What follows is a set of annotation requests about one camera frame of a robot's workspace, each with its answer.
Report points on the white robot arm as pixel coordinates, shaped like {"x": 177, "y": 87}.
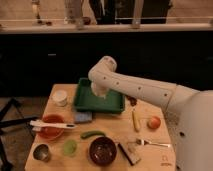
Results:
{"x": 195, "y": 108}

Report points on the green plastic tray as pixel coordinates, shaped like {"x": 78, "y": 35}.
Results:
{"x": 85, "y": 100}

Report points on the dark red grape bunch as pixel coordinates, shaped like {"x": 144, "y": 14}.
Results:
{"x": 133, "y": 101}

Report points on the white paper cup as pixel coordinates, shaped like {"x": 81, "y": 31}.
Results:
{"x": 60, "y": 98}

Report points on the green cucumber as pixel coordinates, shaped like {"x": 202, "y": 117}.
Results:
{"x": 88, "y": 134}

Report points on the red apple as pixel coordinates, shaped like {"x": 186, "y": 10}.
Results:
{"x": 154, "y": 122}

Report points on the dark purple bowl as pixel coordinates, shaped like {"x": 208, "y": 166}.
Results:
{"x": 102, "y": 151}

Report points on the silver fork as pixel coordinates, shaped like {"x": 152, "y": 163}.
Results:
{"x": 146, "y": 142}

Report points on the light green cup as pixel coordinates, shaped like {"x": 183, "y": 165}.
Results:
{"x": 69, "y": 147}

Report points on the orange bowl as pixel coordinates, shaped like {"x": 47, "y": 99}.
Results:
{"x": 51, "y": 133}

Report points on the brown scrubbing block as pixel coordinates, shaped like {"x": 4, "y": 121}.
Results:
{"x": 130, "y": 153}

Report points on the small metal cup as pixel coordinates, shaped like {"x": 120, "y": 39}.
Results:
{"x": 42, "y": 153}

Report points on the black tripod stand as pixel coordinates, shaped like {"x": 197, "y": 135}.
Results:
{"x": 6, "y": 165}

